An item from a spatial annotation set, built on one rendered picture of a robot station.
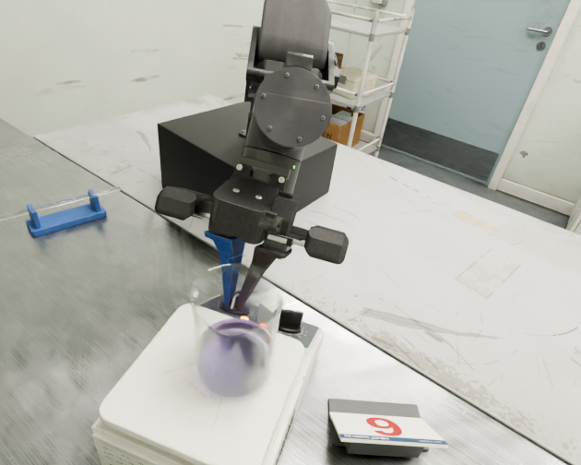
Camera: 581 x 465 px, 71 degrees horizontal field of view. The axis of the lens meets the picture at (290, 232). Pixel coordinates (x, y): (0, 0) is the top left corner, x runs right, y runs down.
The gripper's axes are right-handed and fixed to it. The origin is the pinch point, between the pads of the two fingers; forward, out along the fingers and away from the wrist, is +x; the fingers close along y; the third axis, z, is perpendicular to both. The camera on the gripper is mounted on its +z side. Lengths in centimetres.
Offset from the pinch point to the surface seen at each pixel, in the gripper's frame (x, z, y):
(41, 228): 4.4, -11.0, -30.7
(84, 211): 1.4, -15.8, -28.3
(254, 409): 6.5, 11.6, 5.8
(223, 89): -55, -187, -75
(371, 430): 8.8, 4.8, 15.4
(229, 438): 7.8, 13.8, 4.8
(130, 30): -57, -126, -98
